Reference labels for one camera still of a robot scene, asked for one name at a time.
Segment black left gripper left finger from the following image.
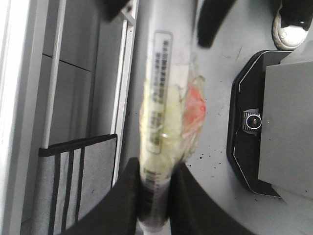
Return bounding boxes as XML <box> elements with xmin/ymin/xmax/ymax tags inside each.
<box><xmin>61</xmin><ymin>158</ymin><xmax>140</xmax><ymax>235</ymax></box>

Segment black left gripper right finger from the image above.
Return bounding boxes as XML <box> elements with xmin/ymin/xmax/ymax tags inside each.
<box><xmin>169</xmin><ymin>165</ymin><xmax>253</xmax><ymax>235</ymax></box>

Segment white black whiteboard marker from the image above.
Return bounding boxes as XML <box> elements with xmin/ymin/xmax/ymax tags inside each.
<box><xmin>137</xmin><ymin>30</ymin><xmax>207</xmax><ymax>235</ymax></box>

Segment black grey robot base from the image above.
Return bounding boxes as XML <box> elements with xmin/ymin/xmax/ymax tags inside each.
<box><xmin>227</xmin><ymin>41</ymin><xmax>313</xmax><ymax>205</ymax></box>

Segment grey fabric organizer black stripes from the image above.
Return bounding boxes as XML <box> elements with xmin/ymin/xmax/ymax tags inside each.
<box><xmin>31</xmin><ymin>134</ymin><xmax>118</xmax><ymax>235</ymax></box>

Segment white sneaker shoe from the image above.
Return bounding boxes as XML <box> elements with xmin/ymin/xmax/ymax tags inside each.
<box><xmin>271</xmin><ymin>0</ymin><xmax>313</xmax><ymax>51</ymax></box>

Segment white whiteboard with metal frame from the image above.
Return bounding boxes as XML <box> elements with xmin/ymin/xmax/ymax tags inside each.
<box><xmin>0</xmin><ymin>0</ymin><xmax>48</xmax><ymax>235</ymax></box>

